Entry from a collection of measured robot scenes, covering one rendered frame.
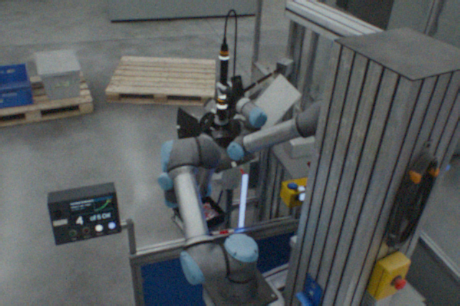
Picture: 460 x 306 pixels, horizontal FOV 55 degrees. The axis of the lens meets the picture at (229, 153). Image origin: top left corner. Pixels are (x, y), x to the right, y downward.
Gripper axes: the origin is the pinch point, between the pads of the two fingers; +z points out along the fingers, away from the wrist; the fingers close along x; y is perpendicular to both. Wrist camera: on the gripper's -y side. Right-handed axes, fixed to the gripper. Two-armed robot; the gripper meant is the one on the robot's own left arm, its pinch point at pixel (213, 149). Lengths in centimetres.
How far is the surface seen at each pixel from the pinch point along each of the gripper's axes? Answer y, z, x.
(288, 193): -38.8, 5.4, 16.1
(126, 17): 433, 357, 64
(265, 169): -5, 43, 35
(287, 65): -4, 70, -21
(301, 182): -40.5, 15.8, 15.1
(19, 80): 344, 101, 65
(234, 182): -5.8, 8.6, 23.0
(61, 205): 18, -74, -8
